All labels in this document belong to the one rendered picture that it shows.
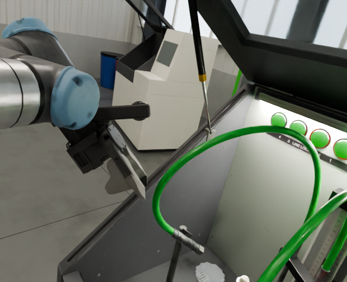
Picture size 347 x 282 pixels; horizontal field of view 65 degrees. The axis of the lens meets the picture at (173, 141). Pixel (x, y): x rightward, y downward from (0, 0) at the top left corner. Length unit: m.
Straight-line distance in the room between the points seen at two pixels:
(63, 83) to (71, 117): 0.04
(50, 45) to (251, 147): 0.62
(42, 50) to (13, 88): 0.20
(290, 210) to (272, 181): 0.09
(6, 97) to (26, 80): 0.03
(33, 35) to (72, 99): 0.20
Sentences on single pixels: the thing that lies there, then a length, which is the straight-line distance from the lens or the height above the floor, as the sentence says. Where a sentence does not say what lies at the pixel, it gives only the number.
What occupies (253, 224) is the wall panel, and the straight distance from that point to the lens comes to 0.93.
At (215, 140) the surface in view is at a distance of 0.49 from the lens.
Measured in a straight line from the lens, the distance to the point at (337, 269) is 0.83.
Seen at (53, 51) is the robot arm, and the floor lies 1.48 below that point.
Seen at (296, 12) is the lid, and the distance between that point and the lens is 0.56.
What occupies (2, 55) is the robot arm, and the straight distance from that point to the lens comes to 0.43.
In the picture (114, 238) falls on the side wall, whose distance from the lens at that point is 0.79.
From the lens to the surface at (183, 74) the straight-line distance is 3.41.
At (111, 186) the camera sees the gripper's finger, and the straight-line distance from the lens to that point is 0.50.
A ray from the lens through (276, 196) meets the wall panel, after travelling 0.86.
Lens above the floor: 1.56
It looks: 22 degrees down
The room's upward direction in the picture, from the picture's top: 12 degrees clockwise
